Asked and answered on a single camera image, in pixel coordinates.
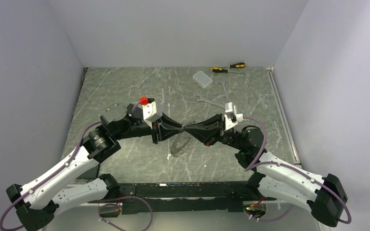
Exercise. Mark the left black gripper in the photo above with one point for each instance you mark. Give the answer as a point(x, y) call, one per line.
point(166, 122)

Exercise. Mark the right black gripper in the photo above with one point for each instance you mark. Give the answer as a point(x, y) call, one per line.
point(204, 132)

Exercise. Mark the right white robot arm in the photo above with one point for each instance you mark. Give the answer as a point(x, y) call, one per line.
point(322, 196)

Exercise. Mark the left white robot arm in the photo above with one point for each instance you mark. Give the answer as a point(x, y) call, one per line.
point(39, 201)

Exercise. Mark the large silver open-end wrench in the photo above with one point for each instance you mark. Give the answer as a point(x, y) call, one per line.
point(200, 98)

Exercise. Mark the small silver open-end wrench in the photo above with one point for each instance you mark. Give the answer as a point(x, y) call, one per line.
point(227, 98)

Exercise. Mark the near yellow-black screwdriver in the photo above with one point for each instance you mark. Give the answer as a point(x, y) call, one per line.
point(222, 70)

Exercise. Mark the yellow-black screwdriver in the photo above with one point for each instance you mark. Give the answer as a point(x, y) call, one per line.
point(237, 65)
point(222, 70)

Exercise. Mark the far yellow-black screwdriver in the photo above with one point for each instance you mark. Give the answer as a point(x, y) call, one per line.
point(237, 65)

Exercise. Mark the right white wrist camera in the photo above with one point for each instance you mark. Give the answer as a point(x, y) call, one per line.
point(231, 117)

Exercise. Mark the white rectangular network switch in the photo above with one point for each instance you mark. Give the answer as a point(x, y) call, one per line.
point(202, 79)

